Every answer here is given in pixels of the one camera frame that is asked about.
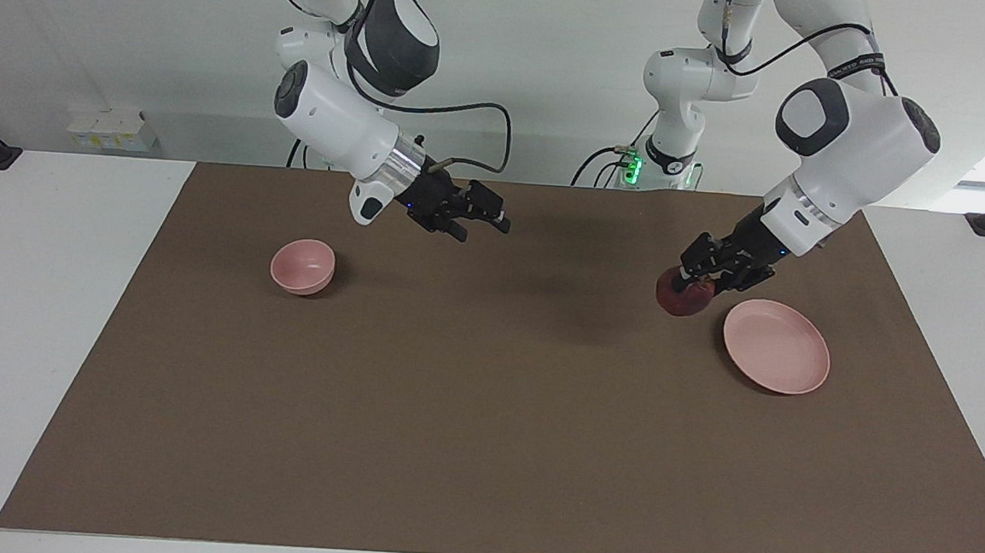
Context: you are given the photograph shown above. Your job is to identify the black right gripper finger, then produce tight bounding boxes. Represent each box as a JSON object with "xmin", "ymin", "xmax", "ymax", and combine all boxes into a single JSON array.
[
  {"xmin": 463, "ymin": 179, "xmax": 515, "ymax": 234},
  {"xmin": 433, "ymin": 213, "xmax": 470, "ymax": 243}
]

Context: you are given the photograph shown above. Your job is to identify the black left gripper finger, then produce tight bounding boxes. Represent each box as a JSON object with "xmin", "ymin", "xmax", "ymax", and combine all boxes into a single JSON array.
[
  {"xmin": 711, "ymin": 261, "xmax": 776, "ymax": 297},
  {"xmin": 679, "ymin": 231, "xmax": 727, "ymax": 282}
]

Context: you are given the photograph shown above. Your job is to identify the dark red apple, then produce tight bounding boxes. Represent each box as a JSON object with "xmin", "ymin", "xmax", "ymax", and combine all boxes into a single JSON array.
[{"xmin": 655, "ymin": 265, "xmax": 716, "ymax": 320}]

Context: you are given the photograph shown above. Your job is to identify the pink plate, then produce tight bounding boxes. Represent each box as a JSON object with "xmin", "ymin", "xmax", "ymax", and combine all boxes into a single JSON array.
[{"xmin": 719, "ymin": 297, "xmax": 835, "ymax": 398}]

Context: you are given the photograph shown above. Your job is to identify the pink bowl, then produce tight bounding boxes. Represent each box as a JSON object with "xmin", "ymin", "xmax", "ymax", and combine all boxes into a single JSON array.
[{"xmin": 268, "ymin": 236, "xmax": 338, "ymax": 299}]

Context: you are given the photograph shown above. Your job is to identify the brown table mat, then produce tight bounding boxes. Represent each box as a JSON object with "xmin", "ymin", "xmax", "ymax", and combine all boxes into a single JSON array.
[{"xmin": 0, "ymin": 151, "xmax": 985, "ymax": 553}]

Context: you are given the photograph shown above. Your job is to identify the white small boxes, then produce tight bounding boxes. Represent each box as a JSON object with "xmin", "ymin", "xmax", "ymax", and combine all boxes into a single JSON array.
[{"xmin": 64, "ymin": 105, "xmax": 160, "ymax": 155}]

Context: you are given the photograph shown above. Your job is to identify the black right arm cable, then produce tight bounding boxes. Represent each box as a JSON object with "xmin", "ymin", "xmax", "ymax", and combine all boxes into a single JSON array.
[{"xmin": 242, "ymin": 0, "xmax": 522, "ymax": 177}]

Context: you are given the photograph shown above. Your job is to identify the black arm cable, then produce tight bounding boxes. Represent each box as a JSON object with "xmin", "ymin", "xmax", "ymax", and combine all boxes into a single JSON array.
[
  {"xmin": 242, "ymin": 0, "xmax": 522, "ymax": 177},
  {"xmin": 716, "ymin": 0, "xmax": 906, "ymax": 99}
]

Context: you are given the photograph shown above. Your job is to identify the black base cables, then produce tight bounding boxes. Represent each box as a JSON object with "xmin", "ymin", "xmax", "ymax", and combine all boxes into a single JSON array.
[{"xmin": 571, "ymin": 102, "xmax": 664, "ymax": 193}]

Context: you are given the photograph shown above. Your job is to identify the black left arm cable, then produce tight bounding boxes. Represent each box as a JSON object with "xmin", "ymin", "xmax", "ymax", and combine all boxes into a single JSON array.
[{"xmin": 716, "ymin": 0, "xmax": 906, "ymax": 99}]

